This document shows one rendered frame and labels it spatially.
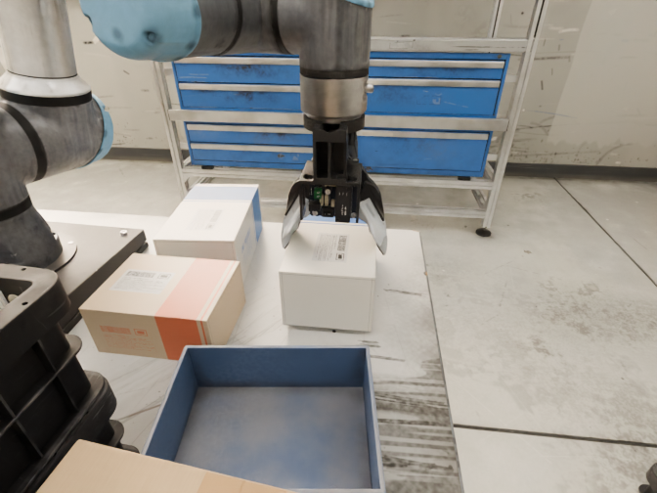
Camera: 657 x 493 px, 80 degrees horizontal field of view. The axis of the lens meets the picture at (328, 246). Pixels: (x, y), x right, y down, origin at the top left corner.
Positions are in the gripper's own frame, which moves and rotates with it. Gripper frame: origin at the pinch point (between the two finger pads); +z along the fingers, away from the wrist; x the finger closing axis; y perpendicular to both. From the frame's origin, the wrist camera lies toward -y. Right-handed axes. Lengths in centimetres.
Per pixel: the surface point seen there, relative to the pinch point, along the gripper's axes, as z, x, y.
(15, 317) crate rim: -15.7, -15.7, 32.9
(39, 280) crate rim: -15.8, -16.8, 29.6
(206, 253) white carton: 0.8, -18.8, 2.3
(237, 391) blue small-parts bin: 6.9, -9.2, 20.6
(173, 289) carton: -0.1, -19.4, 11.7
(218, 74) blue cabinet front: 1, -69, -142
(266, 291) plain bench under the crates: 7.4, -10.4, 2.0
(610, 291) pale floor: 78, 113, -97
